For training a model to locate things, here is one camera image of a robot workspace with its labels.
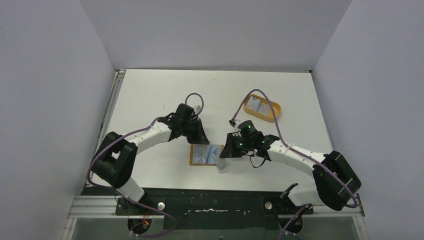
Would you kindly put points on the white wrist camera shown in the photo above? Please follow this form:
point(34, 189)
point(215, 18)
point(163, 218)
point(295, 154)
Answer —
point(198, 109)
point(234, 122)

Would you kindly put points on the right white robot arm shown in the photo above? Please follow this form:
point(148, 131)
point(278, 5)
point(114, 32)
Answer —
point(334, 181)

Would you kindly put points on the silver card in holder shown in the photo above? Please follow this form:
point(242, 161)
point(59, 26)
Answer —
point(200, 154)

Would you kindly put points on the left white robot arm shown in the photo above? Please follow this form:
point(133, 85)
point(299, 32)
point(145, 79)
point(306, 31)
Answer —
point(115, 159)

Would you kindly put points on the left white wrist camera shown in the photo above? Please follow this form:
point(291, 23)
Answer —
point(198, 109)

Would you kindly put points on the silver credit card carried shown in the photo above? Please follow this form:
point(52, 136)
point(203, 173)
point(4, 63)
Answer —
point(214, 156)

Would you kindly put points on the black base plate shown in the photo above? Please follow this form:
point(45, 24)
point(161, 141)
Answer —
point(191, 209)

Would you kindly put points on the orange oval tray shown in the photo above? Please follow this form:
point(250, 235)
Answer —
point(275, 107)

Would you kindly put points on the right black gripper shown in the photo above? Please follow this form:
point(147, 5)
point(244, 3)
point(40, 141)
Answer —
point(234, 146)

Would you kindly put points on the yellow leather card holder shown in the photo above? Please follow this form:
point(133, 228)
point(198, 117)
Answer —
point(191, 154)

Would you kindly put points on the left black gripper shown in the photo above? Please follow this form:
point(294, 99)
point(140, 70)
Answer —
point(200, 137)

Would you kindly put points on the silver credit card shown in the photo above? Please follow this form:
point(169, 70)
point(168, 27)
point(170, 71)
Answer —
point(253, 103)

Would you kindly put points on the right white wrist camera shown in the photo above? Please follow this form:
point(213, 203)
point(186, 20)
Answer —
point(234, 122)

